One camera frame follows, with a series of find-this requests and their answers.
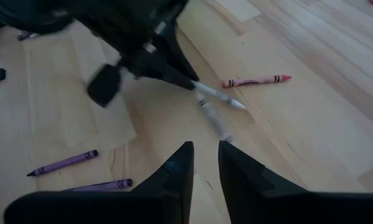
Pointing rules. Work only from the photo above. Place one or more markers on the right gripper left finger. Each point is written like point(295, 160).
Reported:
point(180, 174)

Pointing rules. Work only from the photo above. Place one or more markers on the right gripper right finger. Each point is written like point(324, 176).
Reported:
point(242, 186)

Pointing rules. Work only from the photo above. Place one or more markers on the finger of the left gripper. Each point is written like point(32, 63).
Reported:
point(177, 53)
point(158, 70)

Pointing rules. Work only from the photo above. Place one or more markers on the white crayon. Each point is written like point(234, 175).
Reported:
point(212, 116)
point(220, 95)
point(34, 35)

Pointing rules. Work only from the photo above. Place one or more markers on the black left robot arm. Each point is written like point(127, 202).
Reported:
point(33, 15)

